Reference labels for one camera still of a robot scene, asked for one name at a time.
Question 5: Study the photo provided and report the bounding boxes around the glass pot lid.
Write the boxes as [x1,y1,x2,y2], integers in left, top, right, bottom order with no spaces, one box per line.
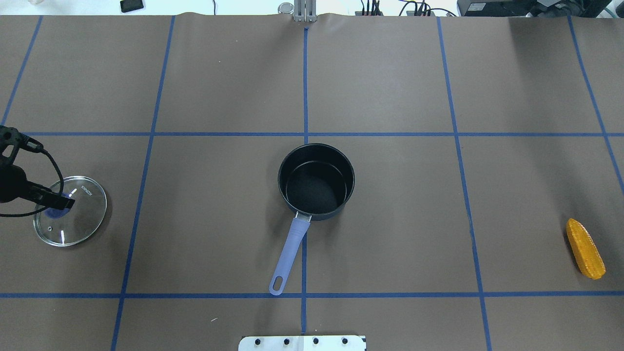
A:
[33,175,107,247]

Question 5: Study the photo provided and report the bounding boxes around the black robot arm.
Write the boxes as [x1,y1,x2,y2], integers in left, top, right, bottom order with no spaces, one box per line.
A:
[0,126,44,203]

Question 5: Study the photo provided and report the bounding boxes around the yellow corn cob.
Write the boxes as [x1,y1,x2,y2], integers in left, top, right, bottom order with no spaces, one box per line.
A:
[565,218,606,280]

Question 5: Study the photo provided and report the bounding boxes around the blue tape strip centre lengthwise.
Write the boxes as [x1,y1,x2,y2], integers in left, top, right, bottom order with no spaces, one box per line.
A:
[300,26,310,335]

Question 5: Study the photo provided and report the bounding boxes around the white plate with bolts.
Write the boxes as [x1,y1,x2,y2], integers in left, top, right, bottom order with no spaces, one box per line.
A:
[238,335,367,351]

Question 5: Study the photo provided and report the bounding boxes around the blue tape strip near crosswise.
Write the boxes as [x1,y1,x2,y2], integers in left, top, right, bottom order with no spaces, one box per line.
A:
[0,291,624,299]

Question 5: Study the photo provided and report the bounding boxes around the black electronics box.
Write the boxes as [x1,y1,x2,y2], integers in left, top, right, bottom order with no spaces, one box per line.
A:
[457,0,537,17]

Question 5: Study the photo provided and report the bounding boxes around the black phone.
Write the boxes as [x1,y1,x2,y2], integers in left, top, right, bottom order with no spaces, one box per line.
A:
[119,0,144,14]

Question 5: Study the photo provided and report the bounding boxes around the blue tape far right lengthwise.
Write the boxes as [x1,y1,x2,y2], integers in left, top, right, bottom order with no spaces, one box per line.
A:
[566,16,624,194]

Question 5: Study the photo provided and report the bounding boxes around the blue tape far left lengthwise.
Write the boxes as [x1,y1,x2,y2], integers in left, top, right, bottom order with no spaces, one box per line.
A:
[1,15,44,125]

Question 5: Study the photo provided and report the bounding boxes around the black saucepan purple handle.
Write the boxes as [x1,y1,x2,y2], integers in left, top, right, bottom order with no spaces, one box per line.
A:
[268,143,356,296]

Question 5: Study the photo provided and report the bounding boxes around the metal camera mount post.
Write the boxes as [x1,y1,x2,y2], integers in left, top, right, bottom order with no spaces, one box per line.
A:
[292,0,318,22]

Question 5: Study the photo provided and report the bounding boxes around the cable connector cluster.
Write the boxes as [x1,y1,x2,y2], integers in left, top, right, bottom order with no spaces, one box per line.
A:
[354,0,435,17]

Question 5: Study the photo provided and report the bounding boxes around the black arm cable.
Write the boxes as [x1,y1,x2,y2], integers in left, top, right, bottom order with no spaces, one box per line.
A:
[0,144,65,217]

